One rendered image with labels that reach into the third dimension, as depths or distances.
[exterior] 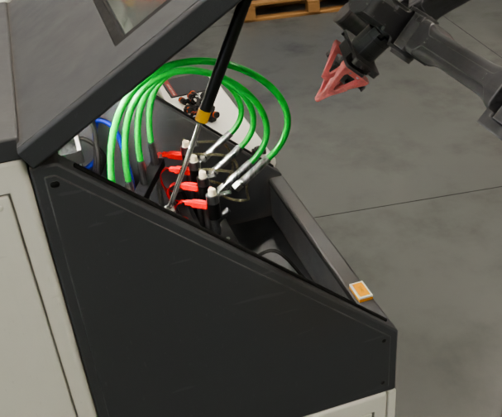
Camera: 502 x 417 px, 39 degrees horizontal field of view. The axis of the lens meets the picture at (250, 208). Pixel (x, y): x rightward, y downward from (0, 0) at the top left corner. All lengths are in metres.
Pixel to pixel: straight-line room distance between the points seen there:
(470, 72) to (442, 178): 2.69
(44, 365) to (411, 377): 1.68
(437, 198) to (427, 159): 0.39
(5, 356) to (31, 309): 0.10
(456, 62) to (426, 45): 0.11
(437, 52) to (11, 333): 0.80
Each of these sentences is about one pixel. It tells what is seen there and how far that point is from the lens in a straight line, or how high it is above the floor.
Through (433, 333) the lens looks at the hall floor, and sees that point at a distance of 2.82.
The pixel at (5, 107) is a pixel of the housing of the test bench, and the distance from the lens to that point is 1.09.
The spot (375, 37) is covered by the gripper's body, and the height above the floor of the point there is 1.44.
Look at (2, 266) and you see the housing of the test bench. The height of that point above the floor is 1.31.
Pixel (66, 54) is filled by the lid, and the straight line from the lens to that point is 1.12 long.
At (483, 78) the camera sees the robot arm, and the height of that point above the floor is 1.50.
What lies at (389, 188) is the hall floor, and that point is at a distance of 3.65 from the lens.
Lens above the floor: 1.90
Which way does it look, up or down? 33 degrees down
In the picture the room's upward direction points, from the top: 5 degrees counter-clockwise
